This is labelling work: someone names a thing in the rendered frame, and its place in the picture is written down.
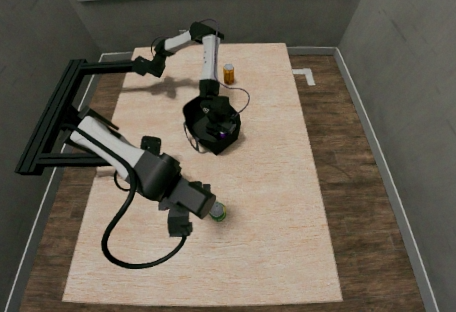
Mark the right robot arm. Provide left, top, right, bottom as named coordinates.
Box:
left=59, top=106, right=216, bottom=220

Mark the black fabric bag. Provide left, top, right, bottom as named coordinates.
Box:
left=182, top=95, right=241, bottom=155

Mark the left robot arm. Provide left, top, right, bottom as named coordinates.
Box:
left=147, top=22, right=230, bottom=115

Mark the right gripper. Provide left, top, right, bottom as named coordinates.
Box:
left=158, top=181, right=211, bottom=236

